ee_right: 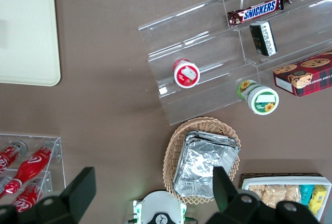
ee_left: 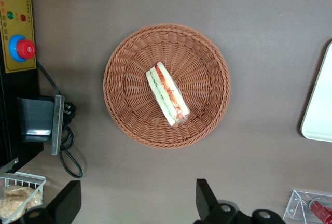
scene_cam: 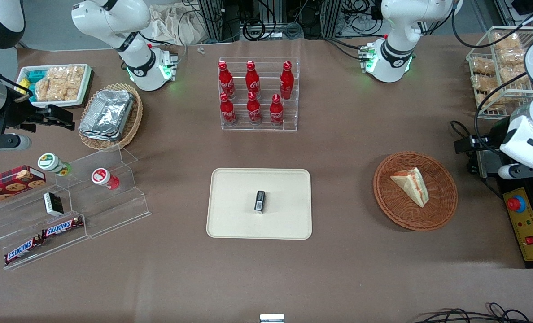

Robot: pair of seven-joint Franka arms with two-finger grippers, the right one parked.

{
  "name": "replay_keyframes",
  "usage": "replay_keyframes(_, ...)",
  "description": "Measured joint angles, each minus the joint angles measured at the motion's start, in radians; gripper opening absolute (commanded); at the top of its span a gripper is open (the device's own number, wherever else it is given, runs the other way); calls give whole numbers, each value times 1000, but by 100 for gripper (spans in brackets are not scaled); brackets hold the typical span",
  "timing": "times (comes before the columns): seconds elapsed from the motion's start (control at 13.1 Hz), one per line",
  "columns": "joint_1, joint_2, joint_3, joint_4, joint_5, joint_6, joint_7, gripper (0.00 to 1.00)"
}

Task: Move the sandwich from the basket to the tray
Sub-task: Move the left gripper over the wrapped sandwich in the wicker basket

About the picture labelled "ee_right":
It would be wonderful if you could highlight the white rectangular snack bin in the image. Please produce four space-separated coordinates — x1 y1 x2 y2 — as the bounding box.
241 177 332 222

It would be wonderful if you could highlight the small black carton box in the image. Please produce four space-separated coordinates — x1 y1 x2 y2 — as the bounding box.
249 20 278 58

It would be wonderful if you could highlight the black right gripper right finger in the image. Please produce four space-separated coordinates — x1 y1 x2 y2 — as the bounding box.
207 166 277 224

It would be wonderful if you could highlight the clear acrylic stepped shelf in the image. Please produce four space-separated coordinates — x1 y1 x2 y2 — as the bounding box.
137 0 332 127

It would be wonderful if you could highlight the clear acrylic bottle rack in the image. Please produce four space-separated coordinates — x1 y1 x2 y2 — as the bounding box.
0 133 66 209

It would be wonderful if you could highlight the rice cracker snack bag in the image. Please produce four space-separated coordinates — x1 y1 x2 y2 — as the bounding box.
248 184 267 202
284 184 302 204
262 184 287 209

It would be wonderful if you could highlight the cream plastic serving tray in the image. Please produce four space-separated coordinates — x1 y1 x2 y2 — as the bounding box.
0 0 62 87

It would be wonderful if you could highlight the red lid yogurt cup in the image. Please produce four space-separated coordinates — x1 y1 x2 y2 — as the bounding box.
172 58 201 89

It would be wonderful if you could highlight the red tartan cookie box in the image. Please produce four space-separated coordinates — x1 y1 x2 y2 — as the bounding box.
272 50 332 98

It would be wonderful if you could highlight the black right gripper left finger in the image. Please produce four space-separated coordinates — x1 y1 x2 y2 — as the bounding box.
18 167 97 224

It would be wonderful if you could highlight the teal snack packet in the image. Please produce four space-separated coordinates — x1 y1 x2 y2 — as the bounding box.
299 184 316 206

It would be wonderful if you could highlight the green sunflower lid cup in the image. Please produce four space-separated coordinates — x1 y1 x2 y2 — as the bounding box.
237 79 280 115

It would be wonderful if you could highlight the aluminium foil tray stack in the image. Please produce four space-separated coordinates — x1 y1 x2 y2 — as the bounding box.
172 130 241 200

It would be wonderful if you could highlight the red cola bottle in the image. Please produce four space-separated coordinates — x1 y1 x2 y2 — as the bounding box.
0 141 28 176
11 181 44 213
4 145 54 195

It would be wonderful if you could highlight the oval light wicker basket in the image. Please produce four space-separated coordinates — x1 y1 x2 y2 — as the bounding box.
162 116 242 205

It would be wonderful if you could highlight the dark wicker tray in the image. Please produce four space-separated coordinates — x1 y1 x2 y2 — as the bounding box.
238 173 326 191

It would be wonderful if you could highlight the yellow snack packet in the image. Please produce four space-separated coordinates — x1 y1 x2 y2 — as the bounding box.
308 185 327 215

